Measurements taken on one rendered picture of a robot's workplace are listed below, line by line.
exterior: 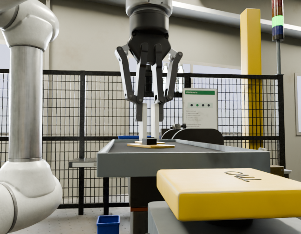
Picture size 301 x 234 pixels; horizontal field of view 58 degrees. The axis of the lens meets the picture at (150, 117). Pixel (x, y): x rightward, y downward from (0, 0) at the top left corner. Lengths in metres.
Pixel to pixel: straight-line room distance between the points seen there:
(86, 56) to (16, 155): 2.47
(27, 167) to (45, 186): 0.09
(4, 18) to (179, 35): 3.06
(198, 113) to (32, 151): 1.06
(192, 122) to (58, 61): 1.99
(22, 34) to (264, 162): 0.86
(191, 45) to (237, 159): 3.67
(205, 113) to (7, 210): 1.22
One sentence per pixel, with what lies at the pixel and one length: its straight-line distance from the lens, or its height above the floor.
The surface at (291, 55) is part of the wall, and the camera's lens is 5.08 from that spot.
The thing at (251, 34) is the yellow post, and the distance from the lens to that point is 1.98.
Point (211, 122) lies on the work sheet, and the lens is 1.72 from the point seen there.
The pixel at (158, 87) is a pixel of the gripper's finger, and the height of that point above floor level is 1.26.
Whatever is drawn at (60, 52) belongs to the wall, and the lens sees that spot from 3.30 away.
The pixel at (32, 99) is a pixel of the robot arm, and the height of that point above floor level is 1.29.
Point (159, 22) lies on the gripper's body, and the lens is 0.51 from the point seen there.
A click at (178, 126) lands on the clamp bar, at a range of 1.09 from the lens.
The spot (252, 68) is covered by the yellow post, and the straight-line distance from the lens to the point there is 1.92.
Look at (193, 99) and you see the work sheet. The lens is 1.70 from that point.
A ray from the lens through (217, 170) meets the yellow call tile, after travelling 0.16.
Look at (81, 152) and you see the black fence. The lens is 1.65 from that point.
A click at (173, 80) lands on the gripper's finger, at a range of 0.52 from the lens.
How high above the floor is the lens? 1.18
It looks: 3 degrees up
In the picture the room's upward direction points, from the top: straight up
